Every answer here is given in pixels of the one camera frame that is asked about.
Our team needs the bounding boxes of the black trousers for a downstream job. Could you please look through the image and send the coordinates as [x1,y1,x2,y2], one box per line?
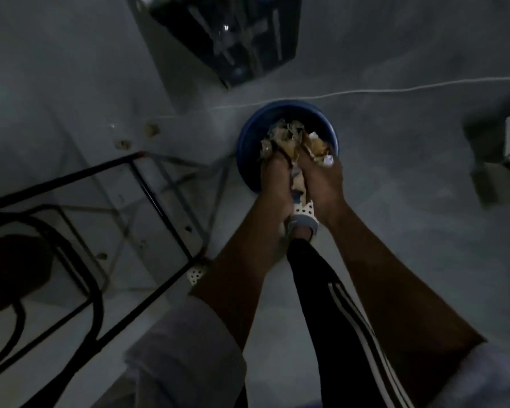
[233,237,415,408]

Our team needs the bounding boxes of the black curved metal frame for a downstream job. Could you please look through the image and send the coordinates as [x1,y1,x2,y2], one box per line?
[0,203,108,375]

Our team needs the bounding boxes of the person's left forearm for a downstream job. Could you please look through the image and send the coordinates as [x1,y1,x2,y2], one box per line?
[189,199,294,351]

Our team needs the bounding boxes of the black metal table leg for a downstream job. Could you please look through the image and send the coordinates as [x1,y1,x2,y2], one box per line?
[0,151,215,379]

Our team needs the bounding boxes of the white perforated shoe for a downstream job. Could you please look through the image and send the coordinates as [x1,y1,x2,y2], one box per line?
[285,201,320,242]
[186,258,213,286]

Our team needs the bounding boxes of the blue round waste bin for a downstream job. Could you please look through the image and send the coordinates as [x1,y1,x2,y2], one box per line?
[236,100,341,196]

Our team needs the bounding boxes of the white cable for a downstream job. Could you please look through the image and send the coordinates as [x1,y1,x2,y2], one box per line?
[208,76,510,112]

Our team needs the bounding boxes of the pile of cardboard paper scraps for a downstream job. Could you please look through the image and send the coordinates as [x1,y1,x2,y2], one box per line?
[259,118,337,196]

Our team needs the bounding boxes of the person's right hand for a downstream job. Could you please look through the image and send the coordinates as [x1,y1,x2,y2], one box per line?
[299,152,346,228]

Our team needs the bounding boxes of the person's left hand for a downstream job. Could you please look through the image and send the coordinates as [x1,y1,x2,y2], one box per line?
[259,150,299,219]

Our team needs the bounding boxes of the light denim shirt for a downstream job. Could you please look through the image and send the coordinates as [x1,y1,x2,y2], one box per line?
[89,297,510,408]

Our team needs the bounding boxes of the person's right forearm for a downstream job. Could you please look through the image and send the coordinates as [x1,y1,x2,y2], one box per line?
[322,207,487,408]

